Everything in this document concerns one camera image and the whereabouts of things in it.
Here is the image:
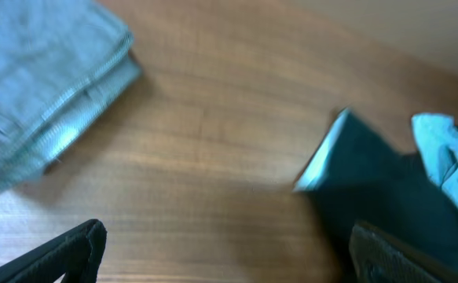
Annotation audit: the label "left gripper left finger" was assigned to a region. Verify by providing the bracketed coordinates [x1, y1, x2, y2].
[0, 219, 107, 283]

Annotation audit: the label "light blue t-shirt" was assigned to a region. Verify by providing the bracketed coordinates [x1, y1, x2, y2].
[412, 113, 458, 207]

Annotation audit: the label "folded grey trousers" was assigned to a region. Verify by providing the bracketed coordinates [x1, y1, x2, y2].
[0, 0, 141, 192]

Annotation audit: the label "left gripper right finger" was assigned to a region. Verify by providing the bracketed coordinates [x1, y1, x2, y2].
[349, 222, 458, 283]

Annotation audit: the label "black shorts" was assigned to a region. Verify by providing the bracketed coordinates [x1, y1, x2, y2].
[295, 108, 458, 279]

